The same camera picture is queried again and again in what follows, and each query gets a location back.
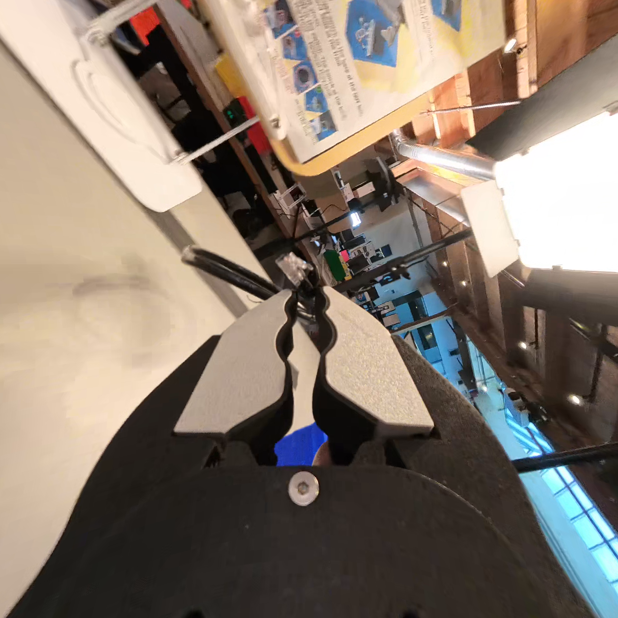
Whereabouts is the red box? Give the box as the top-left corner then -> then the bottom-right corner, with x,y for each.
236,96 -> 272,156

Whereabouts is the metal stand rod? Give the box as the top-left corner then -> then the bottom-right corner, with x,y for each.
176,116 -> 264,166
84,0 -> 157,45

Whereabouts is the printed poster board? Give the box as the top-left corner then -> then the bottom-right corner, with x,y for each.
200,0 -> 509,177

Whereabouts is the green box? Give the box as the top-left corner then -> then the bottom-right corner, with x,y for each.
323,248 -> 351,282

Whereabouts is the window row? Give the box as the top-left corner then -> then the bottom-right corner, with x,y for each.
463,338 -> 618,616

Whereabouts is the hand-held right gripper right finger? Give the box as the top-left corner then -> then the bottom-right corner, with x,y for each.
312,285 -> 435,459

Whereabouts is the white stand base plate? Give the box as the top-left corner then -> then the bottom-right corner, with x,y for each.
0,0 -> 204,213

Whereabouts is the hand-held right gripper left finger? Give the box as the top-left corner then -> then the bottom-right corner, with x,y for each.
173,289 -> 297,459

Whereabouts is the black ethernet cable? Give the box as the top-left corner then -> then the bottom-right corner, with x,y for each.
181,245 -> 323,325

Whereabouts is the bright light panel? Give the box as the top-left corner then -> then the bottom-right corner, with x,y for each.
460,110 -> 618,279

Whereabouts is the black light stand pole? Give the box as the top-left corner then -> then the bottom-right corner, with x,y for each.
511,441 -> 618,475
333,227 -> 475,293

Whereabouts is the metal ventilation duct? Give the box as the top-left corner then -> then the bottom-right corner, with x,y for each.
390,129 -> 498,182

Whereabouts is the blue cloth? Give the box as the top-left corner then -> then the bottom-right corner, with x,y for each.
274,422 -> 330,467

